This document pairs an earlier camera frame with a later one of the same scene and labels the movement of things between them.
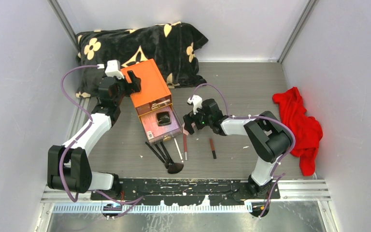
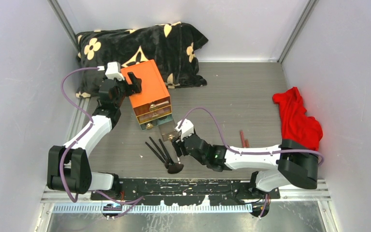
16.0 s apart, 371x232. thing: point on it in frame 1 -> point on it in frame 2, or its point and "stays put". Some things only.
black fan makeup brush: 174,167 stays put
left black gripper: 134,87 stays put
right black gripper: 190,118 -> 178,143
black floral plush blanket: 175,46 stays put
